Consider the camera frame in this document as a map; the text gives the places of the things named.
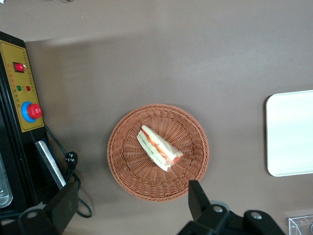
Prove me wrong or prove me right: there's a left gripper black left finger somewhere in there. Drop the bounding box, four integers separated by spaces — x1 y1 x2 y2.
17 180 79 235

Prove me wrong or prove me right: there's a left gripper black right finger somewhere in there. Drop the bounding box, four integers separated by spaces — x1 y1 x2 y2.
178 179 231 235

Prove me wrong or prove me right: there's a triangular sandwich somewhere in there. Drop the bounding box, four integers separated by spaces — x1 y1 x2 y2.
136 124 184 172

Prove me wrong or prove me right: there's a round brown wicker basket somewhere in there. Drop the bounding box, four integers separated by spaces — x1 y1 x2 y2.
107 103 210 203

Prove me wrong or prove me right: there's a beige plastic serving tray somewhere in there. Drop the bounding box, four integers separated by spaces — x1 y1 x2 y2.
265 90 313 177

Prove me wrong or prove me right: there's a silver metal pan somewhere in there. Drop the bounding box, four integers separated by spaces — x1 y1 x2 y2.
0 117 13 209

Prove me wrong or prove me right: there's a clear acrylic bottle rack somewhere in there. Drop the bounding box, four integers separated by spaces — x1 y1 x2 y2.
288 215 313 235

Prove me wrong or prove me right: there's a black power cable with plug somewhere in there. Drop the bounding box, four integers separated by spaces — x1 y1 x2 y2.
45 126 93 219

